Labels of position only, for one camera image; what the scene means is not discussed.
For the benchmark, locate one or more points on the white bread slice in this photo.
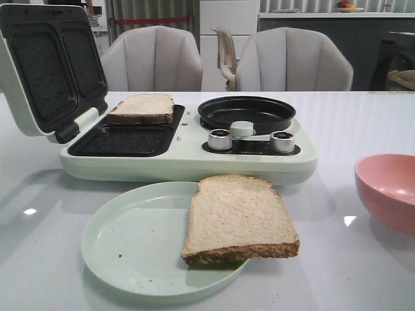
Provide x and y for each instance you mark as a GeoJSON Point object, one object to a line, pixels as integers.
{"type": "Point", "coordinates": [143, 109]}
{"type": "Point", "coordinates": [235, 217]}

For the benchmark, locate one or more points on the green breakfast maker lid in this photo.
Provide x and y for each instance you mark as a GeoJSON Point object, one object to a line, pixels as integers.
{"type": "Point", "coordinates": [51, 71]}

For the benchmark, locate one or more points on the pink plastic bowl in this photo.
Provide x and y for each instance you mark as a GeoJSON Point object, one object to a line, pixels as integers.
{"type": "Point", "coordinates": [385, 185]}

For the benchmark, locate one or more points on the green breakfast maker base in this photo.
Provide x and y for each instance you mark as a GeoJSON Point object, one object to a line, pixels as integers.
{"type": "Point", "coordinates": [179, 152]}

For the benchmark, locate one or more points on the left silver control knob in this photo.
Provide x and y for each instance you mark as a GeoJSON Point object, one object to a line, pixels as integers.
{"type": "Point", "coordinates": [219, 139]}

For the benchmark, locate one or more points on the silver control knob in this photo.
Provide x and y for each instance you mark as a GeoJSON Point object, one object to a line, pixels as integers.
{"type": "Point", "coordinates": [282, 142]}
{"type": "Point", "coordinates": [219, 139]}

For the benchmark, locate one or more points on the round black frying pan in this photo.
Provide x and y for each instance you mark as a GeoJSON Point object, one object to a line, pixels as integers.
{"type": "Point", "coordinates": [266, 114]}

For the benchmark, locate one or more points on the right silver control knob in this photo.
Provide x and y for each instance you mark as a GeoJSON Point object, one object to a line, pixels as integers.
{"type": "Point", "coordinates": [282, 142]}

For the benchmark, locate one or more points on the beige office chair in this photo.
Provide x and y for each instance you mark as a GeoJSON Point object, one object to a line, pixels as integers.
{"type": "Point", "coordinates": [227, 61]}

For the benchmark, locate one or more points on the light green round plate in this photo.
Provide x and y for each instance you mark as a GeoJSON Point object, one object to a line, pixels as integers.
{"type": "Point", "coordinates": [134, 242]}

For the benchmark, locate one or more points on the left grey upholstered chair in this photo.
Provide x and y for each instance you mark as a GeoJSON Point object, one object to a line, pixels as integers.
{"type": "Point", "coordinates": [156, 58]}

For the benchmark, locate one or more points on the grey upholstered chair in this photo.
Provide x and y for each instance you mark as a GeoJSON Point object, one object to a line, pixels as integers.
{"type": "Point", "coordinates": [156, 58]}
{"type": "Point", "coordinates": [291, 59]}

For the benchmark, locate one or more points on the right grey upholstered chair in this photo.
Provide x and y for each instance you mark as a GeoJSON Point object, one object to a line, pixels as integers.
{"type": "Point", "coordinates": [291, 59]}

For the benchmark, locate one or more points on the white cabinet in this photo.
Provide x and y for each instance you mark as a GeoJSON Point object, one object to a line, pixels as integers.
{"type": "Point", "coordinates": [240, 18]}

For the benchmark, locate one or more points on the fruit plate on counter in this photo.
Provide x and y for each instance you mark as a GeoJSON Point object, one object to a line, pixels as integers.
{"type": "Point", "coordinates": [347, 7]}

